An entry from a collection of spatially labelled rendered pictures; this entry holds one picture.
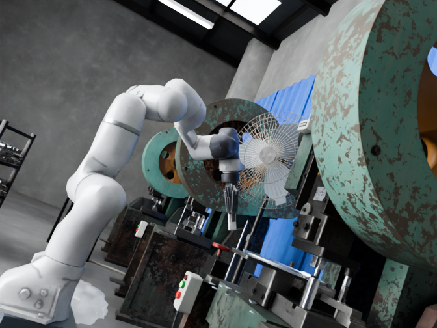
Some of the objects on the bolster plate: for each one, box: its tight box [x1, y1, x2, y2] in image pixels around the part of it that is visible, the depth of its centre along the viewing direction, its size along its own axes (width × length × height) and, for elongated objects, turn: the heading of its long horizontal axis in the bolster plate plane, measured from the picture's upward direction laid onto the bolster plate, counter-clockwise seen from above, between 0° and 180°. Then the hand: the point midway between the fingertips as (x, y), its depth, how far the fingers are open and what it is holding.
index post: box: [298, 275, 321, 311], centre depth 105 cm, size 3×3×10 cm
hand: (232, 221), depth 152 cm, fingers closed
